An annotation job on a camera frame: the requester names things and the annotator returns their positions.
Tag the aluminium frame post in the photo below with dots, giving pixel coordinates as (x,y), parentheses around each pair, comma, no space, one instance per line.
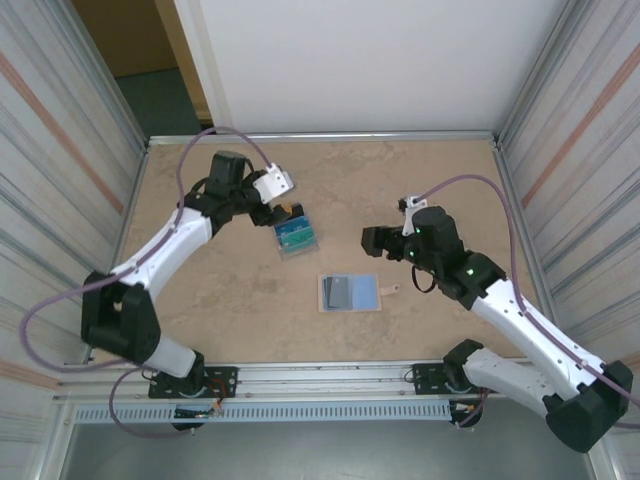
(539,75)
(107,75)

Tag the clear acrylic card stand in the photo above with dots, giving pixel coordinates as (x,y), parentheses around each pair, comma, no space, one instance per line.
(300,257)

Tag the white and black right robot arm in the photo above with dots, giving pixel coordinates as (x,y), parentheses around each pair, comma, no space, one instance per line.
(540,335)

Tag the black card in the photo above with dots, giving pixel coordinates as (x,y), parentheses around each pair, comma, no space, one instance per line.
(300,212)

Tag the white door frame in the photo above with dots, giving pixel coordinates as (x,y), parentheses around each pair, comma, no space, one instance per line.
(204,60)

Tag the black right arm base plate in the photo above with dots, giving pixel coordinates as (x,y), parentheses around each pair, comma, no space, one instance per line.
(425,380)

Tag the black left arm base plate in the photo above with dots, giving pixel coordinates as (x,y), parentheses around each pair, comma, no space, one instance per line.
(222,382)

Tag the teal VIP card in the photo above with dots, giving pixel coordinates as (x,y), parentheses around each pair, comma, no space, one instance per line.
(300,246)

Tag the blue VIP card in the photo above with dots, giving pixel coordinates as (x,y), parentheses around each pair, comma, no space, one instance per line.
(295,231)

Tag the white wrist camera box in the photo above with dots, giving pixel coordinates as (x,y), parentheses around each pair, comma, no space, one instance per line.
(417,201)
(275,182)

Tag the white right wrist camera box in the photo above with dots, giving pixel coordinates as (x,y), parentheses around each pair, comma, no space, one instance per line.
(417,201)

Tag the small circuit board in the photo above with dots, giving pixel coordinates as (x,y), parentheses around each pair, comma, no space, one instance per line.
(195,413)

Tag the grey metal sheet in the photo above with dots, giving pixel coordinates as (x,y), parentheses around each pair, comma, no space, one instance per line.
(325,455)

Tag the aluminium table edge rail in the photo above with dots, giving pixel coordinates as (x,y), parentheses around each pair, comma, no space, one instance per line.
(325,137)

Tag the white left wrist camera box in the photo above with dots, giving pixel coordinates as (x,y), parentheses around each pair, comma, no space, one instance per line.
(275,182)

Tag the beige card wallet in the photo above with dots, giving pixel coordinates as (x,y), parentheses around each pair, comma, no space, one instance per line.
(365,292)

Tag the long aluminium mounting rail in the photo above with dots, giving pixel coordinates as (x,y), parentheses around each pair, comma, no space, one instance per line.
(325,380)

